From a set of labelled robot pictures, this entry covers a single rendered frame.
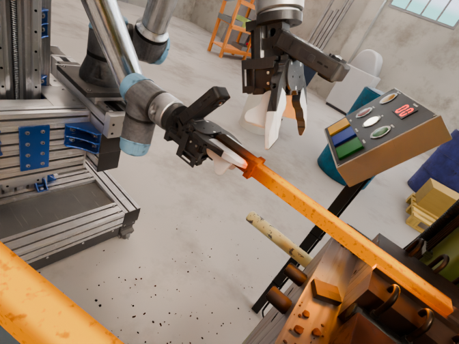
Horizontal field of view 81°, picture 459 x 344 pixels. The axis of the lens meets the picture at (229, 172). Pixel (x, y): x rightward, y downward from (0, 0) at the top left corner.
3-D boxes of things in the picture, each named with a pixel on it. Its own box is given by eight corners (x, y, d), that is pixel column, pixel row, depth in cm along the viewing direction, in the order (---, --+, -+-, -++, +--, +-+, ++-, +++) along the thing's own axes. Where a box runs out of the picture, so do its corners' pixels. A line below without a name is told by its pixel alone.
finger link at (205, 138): (230, 155, 54) (201, 132, 58) (233, 148, 53) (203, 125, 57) (215, 160, 51) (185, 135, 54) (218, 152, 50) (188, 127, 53)
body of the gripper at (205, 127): (216, 162, 62) (179, 134, 66) (229, 130, 58) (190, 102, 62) (193, 170, 56) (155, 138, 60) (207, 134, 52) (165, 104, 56)
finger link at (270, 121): (241, 147, 44) (256, 98, 46) (274, 150, 41) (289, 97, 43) (232, 138, 41) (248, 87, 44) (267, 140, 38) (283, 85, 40)
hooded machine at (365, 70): (356, 116, 687) (394, 60, 614) (349, 118, 637) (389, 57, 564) (331, 102, 716) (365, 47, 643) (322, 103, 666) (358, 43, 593)
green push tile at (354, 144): (338, 158, 81) (362, 145, 78) (334, 148, 88) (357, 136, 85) (341, 162, 82) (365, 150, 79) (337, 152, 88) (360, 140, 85)
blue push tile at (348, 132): (333, 145, 90) (355, 133, 87) (330, 137, 97) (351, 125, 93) (336, 149, 91) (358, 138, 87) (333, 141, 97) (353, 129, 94)
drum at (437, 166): (408, 177, 437) (455, 125, 388) (450, 202, 411) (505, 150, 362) (404, 186, 388) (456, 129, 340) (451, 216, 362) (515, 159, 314)
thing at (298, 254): (242, 222, 102) (248, 212, 99) (249, 217, 106) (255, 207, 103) (348, 309, 87) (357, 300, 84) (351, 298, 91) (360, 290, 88)
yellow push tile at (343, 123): (329, 134, 99) (349, 123, 96) (327, 128, 105) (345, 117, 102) (332, 138, 99) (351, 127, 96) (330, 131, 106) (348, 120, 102)
